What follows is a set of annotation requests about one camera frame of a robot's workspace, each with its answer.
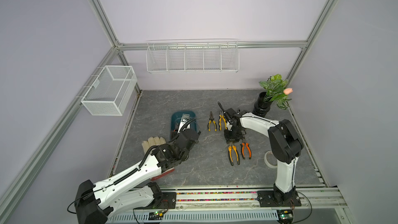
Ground orange needle nose pliers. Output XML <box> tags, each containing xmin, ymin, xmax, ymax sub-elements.
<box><xmin>240</xmin><ymin>142</ymin><xmax>252</xmax><ymax>159</ymax></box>

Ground yellow orange black pliers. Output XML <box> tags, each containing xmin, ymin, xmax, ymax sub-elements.
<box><xmin>228</xmin><ymin>143</ymin><xmax>240</xmax><ymax>166</ymax></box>

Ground large yellow combination pliers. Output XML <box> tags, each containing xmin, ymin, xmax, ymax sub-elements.
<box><xmin>219</xmin><ymin>110</ymin><xmax>227</xmax><ymax>131</ymax></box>

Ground yellow needle nose pliers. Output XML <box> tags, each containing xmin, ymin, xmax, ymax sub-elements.
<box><xmin>207</xmin><ymin>111</ymin><xmax>217</xmax><ymax>132</ymax></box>

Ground teal plastic storage box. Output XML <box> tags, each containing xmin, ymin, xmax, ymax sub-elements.
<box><xmin>170</xmin><ymin>110</ymin><xmax>196</xmax><ymax>140</ymax></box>

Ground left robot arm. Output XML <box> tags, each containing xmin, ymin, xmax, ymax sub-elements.
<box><xmin>73</xmin><ymin>128</ymin><xmax>200</xmax><ymax>224</ymax></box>

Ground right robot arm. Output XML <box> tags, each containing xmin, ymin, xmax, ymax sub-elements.
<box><xmin>220</xmin><ymin>108</ymin><xmax>304</xmax><ymax>205</ymax></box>

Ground beige work glove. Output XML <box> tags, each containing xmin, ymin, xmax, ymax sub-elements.
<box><xmin>141</xmin><ymin>136</ymin><xmax>175</xmax><ymax>181</ymax></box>

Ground black plant pot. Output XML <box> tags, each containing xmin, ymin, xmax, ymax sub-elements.
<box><xmin>252</xmin><ymin>91</ymin><xmax>272</xmax><ymax>117</ymax></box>

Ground white tape roll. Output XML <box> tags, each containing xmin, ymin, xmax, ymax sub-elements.
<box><xmin>264</xmin><ymin>150</ymin><xmax>277</xmax><ymax>169</ymax></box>

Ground green artificial plant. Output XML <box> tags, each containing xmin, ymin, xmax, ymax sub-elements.
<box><xmin>259</xmin><ymin>74</ymin><xmax>291</xmax><ymax>110</ymax></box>

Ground pink tulip flower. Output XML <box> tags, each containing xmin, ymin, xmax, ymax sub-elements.
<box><xmin>283</xmin><ymin>88</ymin><xmax>293</xmax><ymax>95</ymax></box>

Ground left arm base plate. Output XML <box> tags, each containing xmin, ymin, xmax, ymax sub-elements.
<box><xmin>137</xmin><ymin>192</ymin><xmax>177</xmax><ymax>209</ymax></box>

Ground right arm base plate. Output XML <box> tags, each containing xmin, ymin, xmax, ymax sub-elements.
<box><xmin>257</xmin><ymin>190</ymin><xmax>302</xmax><ymax>208</ymax></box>

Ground white wire basket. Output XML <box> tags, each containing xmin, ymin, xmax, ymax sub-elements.
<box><xmin>81</xmin><ymin>65</ymin><xmax>137</xmax><ymax>116</ymax></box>

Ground white wire wall shelf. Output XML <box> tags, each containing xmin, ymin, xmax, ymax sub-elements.
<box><xmin>146</xmin><ymin>39</ymin><xmax>240</xmax><ymax>73</ymax></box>

